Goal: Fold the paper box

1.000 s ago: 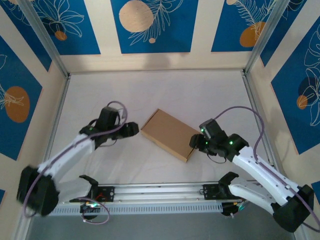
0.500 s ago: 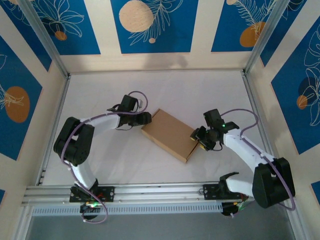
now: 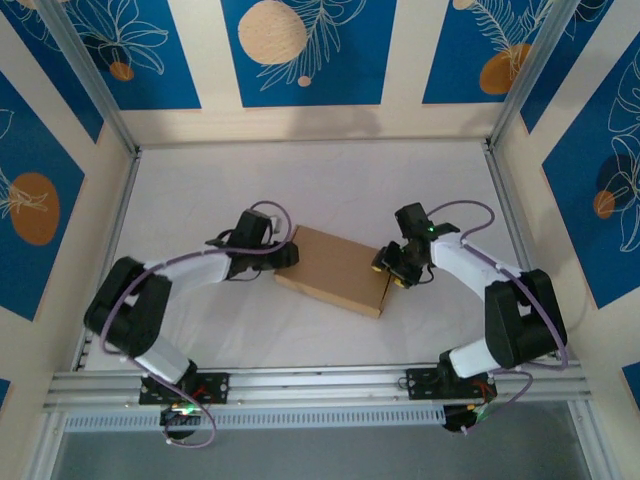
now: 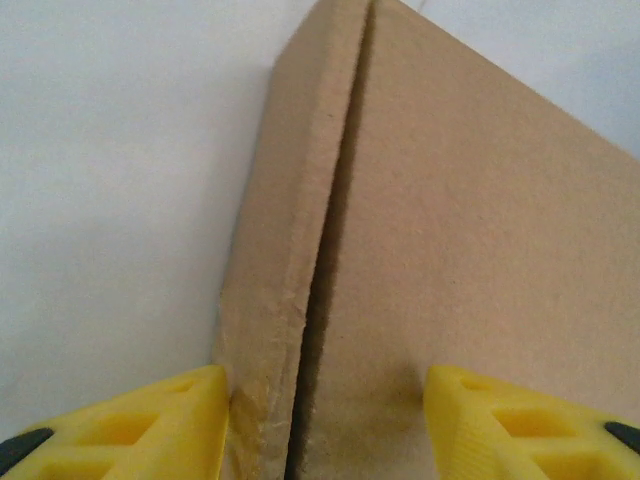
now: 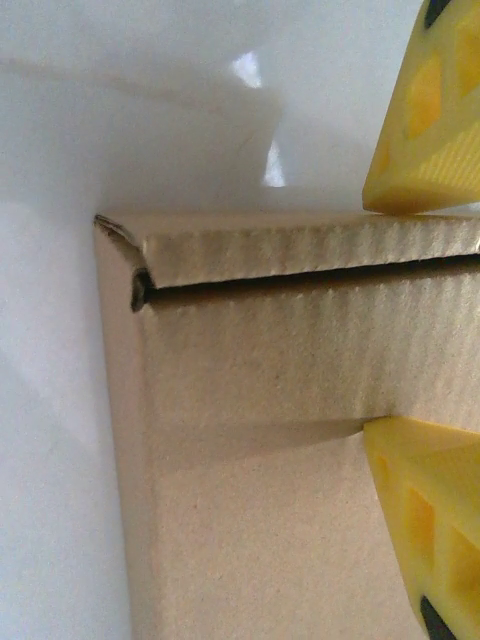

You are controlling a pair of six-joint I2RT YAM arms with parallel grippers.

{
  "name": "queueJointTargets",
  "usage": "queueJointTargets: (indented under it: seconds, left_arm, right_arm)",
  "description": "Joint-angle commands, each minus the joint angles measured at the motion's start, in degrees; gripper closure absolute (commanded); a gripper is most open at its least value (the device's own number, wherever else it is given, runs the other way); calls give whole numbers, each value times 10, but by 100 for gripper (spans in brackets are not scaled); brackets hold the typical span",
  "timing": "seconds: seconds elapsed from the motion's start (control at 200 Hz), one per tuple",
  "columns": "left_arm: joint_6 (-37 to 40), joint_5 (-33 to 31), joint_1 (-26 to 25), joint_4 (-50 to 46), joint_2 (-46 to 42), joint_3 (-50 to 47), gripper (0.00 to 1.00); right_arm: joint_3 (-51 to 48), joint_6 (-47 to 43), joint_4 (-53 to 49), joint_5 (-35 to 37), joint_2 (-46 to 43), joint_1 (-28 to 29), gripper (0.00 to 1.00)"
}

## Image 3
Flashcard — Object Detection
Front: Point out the brown cardboard box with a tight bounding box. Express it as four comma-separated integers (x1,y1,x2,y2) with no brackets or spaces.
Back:
273,224,394,319

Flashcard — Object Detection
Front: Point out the black control board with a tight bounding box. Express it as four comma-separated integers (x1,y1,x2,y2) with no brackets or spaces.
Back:
158,403,207,432
442,399,501,435

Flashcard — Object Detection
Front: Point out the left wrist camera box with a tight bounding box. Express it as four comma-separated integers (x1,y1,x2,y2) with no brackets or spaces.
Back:
234,209,282,246

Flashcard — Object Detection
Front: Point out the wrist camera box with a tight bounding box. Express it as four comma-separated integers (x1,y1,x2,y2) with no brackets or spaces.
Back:
394,202,434,236
234,209,282,246

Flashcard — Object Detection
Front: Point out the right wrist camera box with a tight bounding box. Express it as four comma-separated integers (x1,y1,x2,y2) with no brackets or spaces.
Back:
394,202,434,236

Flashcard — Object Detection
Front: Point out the aluminium side rail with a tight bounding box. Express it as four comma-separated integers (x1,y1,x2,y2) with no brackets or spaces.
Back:
72,147,144,371
482,141,586,366

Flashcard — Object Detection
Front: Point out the slotted grey cable duct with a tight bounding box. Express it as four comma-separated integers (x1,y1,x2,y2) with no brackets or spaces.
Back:
62,404,446,434

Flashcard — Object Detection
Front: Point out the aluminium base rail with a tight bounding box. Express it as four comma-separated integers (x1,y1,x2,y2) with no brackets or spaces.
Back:
42,362,594,414

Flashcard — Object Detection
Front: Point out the aluminium frame post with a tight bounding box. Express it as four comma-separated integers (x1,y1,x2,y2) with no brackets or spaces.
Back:
37,0,141,156
487,0,574,149

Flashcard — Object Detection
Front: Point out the blue floral wall panel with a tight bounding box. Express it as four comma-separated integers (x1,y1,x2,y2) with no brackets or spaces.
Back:
0,69,86,322
422,0,556,105
0,0,105,145
221,0,398,108
62,0,202,111
519,0,616,135
542,29,640,310

